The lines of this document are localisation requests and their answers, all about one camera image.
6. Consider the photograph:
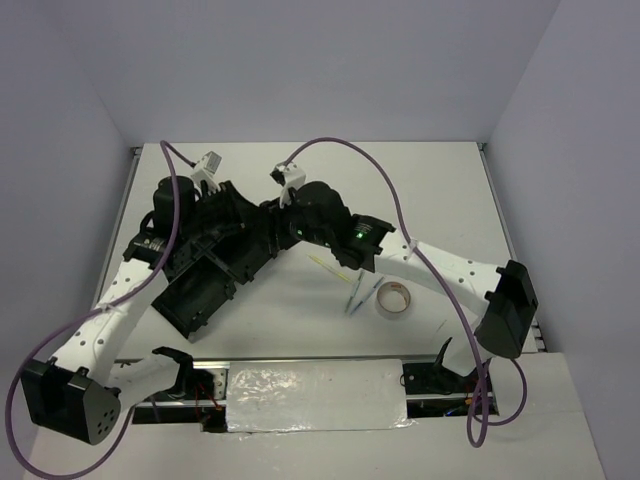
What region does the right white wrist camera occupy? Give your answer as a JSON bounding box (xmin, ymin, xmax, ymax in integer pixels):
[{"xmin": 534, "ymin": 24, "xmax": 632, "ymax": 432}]
[{"xmin": 270, "ymin": 162, "xmax": 306, "ymax": 209}]

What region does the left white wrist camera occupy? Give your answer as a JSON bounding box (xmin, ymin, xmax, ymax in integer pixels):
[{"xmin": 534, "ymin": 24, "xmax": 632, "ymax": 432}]
[{"xmin": 191, "ymin": 151, "xmax": 222, "ymax": 190}]

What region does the black four-compartment organizer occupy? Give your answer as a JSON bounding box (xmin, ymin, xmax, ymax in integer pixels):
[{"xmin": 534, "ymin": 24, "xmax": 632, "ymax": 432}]
[{"xmin": 152, "ymin": 188, "xmax": 281, "ymax": 338}]

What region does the green pen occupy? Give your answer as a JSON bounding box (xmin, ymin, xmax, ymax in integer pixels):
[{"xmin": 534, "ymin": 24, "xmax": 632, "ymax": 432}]
[{"xmin": 344, "ymin": 269, "xmax": 365, "ymax": 314}]

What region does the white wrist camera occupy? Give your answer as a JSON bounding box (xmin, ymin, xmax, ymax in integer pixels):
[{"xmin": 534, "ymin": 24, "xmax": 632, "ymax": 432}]
[
  {"xmin": 270, "ymin": 162, "xmax": 306, "ymax": 209},
  {"xmin": 191, "ymin": 151, "xmax": 222, "ymax": 190}
]

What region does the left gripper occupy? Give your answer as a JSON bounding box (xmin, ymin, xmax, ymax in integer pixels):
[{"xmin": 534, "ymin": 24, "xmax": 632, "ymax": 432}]
[{"xmin": 181, "ymin": 180, "xmax": 258, "ymax": 241}]

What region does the blue pen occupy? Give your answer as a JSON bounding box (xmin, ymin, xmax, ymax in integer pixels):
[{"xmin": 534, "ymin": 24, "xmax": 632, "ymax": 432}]
[{"xmin": 348, "ymin": 276, "xmax": 385, "ymax": 316}]

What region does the large clear tape roll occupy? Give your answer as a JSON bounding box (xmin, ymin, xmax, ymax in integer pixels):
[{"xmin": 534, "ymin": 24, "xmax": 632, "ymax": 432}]
[{"xmin": 375, "ymin": 281, "xmax": 412, "ymax": 321}]

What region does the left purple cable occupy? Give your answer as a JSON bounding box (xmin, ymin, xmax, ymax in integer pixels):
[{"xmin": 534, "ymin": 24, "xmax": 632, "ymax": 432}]
[{"xmin": 8, "ymin": 140, "xmax": 199, "ymax": 479}]

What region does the metal rail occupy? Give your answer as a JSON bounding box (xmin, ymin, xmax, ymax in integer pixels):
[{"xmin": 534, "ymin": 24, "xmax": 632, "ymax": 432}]
[{"xmin": 114, "ymin": 352, "xmax": 496, "ymax": 366}]

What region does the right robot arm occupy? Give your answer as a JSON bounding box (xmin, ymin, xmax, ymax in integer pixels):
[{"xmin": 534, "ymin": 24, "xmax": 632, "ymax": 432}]
[{"xmin": 261, "ymin": 181, "xmax": 538, "ymax": 391}]

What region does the white foil-covered block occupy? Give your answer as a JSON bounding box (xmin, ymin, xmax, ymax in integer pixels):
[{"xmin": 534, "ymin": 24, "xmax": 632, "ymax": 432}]
[{"xmin": 226, "ymin": 359, "xmax": 411, "ymax": 433}]

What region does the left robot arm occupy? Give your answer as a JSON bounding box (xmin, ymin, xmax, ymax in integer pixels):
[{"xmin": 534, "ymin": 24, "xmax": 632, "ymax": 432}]
[{"xmin": 20, "ymin": 177, "xmax": 244, "ymax": 445}]

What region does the yellow pen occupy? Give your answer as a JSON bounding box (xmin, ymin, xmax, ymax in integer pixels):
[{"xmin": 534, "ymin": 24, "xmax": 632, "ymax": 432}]
[{"xmin": 307, "ymin": 254, "xmax": 355, "ymax": 284}]

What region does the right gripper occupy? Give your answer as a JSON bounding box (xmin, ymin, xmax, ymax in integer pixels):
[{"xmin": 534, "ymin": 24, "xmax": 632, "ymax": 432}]
[{"xmin": 248, "ymin": 188, "xmax": 333, "ymax": 254}]

